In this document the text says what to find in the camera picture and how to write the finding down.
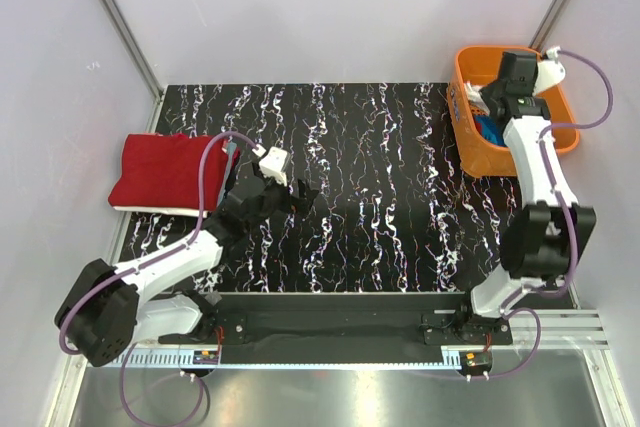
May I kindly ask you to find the folded red t shirt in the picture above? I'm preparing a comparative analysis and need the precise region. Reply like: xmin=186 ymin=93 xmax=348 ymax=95
xmin=108 ymin=134 xmax=211 ymax=210

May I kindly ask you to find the folded white t shirt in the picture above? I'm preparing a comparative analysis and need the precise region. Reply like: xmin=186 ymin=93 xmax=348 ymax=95
xmin=114 ymin=206 xmax=210 ymax=218

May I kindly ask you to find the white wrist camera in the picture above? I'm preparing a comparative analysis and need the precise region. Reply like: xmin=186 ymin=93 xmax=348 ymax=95
xmin=533 ymin=46 xmax=566 ymax=96
xmin=258 ymin=147 xmax=291 ymax=187

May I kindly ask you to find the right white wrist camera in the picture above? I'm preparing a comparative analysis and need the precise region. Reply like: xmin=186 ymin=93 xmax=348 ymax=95
xmin=533 ymin=46 xmax=566 ymax=96

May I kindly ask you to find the left corner aluminium post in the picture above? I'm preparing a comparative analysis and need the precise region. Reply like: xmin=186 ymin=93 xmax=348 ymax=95
xmin=99 ymin=0 xmax=164 ymax=101

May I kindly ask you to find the grey slotted cable duct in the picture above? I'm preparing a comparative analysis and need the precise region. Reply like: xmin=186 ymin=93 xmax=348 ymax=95
xmin=108 ymin=347 xmax=461 ymax=371

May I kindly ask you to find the orange plastic basket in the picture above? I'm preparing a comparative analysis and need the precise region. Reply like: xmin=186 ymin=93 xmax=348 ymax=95
xmin=447 ymin=45 xmax=579 ymax=178

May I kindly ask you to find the blue t shirt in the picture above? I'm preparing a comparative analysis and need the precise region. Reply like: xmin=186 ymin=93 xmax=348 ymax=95
xmin=473 ymin=115 xmax=505 ymax=147

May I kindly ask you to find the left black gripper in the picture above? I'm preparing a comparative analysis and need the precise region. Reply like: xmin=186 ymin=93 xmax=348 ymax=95
xmin=246 ymin=160 xmax=318 ymax=234

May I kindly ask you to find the folded grey t shirt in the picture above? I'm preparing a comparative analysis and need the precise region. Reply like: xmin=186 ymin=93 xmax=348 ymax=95
xmin=224 ymin=140 xmax=241 ymax=191

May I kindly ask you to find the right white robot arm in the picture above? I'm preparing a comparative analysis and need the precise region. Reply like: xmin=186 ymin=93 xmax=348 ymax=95
xmin=453 ymin=50 xmax=596 ymax=344

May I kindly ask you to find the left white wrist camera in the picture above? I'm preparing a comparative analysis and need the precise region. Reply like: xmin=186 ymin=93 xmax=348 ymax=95
xmin=258 ymin=147 xmax=291 ymax=187

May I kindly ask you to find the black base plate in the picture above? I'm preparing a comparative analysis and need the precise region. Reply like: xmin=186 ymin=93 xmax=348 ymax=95
xmin=161 ymin=293 xmax=512 ymax=360

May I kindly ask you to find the white t shirt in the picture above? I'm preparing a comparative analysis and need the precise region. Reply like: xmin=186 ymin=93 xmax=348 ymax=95
xmin=464 ymin=81 xmax=490 ymax=116
xmin=114 ymin=206 xmax=210 ymax=218

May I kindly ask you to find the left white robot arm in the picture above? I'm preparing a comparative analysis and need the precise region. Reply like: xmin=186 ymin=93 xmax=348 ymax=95
xmin=54 ymin=171 xmax=319 ymax=367

